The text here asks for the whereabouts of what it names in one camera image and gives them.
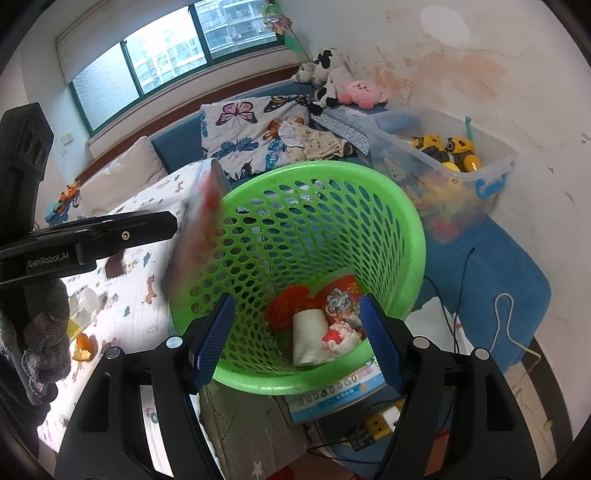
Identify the green framed window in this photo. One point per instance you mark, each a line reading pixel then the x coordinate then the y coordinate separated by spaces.
pixel 161 50

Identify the clear plastic cup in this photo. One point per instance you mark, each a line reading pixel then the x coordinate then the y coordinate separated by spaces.
pixel 90 300

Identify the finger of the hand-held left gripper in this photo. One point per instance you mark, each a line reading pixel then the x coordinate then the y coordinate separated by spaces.
pixel 124 235

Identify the orange toy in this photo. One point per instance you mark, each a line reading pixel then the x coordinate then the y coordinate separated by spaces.
pixel 69 191

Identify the person's left hand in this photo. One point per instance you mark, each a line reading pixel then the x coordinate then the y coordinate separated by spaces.
pixel 46 341

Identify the blue cushion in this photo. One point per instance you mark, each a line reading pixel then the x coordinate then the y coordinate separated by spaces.
pixel 485 277

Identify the blue dotted cloth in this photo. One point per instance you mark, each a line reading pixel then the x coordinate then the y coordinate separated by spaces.
pixel 344 127

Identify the cow plush toy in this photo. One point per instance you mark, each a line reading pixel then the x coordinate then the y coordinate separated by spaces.
pixel 325 78

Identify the green plastic basket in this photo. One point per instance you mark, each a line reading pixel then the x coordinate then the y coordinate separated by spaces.
pixel 415 258

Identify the white red wrapper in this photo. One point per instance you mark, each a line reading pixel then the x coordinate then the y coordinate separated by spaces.
pixel 339 339

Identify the grey quilted cloth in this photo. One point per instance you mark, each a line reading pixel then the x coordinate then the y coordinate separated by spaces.
pixel 244 429

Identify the blue picture book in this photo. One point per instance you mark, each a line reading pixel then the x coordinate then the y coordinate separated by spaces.
pixel 332 394

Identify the clear storage bin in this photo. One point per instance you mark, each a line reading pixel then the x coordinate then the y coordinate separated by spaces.
pixel 461 184

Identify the dark brown wrapper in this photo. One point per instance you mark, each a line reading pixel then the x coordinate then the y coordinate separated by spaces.
pixel 115 266

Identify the yellow white power strip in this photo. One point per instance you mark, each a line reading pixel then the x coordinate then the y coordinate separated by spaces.
pixel 371 429

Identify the green white drink carton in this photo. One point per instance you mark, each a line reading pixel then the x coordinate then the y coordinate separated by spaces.
pixel 74 328

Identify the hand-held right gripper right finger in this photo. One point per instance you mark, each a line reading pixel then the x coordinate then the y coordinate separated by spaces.
pixel 383 341

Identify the large butterfly pillow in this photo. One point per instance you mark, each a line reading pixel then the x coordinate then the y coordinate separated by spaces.
pixel 249 134

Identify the beige baby garment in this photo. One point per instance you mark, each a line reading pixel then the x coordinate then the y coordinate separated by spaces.
pixel 318 143

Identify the orange peel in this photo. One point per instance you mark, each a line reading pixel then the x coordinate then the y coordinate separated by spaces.
pixel 83 348

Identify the beige pillow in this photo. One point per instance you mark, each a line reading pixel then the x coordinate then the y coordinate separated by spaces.
pixel 124 175

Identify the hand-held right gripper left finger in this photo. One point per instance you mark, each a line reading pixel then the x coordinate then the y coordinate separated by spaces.
pixel 214 341

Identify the colourful pinwheel decoration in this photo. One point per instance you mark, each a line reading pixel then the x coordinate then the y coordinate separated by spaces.
pixel 279 23

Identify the white paper cup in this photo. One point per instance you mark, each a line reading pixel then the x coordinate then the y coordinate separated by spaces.
pixel 307 337

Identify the pink snack packet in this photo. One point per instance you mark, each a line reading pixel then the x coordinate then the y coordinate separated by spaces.
pixel 198 230

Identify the pink plush toy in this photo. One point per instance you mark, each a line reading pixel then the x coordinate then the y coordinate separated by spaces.
pixel 364 92

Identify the teal toy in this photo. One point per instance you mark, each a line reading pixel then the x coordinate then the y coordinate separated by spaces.
pixel 53 210

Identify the teal plastic stick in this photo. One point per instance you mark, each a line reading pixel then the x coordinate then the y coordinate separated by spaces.
pixel 468 127

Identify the yellow toy truck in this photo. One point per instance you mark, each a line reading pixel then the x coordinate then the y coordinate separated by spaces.
pixel 464 154
pixel 431 145

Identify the white wall socket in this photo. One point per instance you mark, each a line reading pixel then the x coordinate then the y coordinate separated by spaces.
pixel 68 137

